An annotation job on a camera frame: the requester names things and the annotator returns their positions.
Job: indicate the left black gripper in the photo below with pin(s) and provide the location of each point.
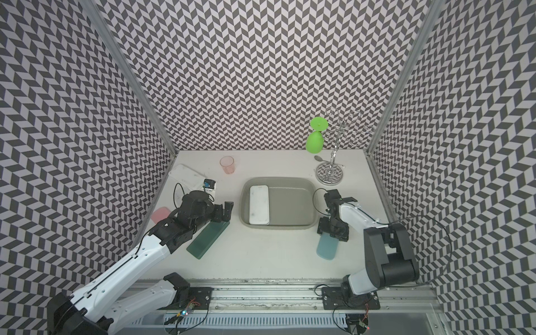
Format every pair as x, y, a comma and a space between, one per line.
218, 216

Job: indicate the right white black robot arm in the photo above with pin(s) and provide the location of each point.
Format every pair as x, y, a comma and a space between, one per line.
389, 259

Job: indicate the metal spoon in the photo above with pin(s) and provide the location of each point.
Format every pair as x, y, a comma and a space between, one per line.
320, 159

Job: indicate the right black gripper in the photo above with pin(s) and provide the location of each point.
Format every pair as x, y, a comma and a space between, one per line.
322, 227

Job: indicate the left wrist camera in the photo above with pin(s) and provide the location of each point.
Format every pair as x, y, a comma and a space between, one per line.
209, 186

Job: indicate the pink pencil case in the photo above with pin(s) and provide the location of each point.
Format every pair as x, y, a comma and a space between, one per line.
160, 214

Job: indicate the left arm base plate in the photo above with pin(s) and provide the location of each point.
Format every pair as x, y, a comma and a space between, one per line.
200, 297

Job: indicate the chrome wire cup rack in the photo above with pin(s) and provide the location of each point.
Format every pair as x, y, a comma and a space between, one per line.
329, 174

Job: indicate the aluminium front rail frame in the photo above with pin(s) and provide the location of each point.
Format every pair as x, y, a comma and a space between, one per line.
282, 303

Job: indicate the grey plastic storage box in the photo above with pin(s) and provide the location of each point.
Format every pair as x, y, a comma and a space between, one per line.
290, 203

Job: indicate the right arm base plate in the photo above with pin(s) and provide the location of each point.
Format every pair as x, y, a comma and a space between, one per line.
337, 298

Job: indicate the pink transparent cup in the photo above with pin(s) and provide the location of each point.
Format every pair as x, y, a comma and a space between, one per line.
228, 164

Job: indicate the dark green pencil case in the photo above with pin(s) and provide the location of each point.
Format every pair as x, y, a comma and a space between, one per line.
204, 241

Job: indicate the green plastic wine glass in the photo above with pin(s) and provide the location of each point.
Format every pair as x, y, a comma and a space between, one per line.
315, 140

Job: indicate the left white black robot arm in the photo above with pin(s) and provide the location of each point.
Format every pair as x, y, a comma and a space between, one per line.
98, 307

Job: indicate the light teal pencil case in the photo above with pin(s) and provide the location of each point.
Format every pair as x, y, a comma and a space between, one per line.
327, 247

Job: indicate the white pencil case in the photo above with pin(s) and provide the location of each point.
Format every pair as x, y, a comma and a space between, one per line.
259, 205

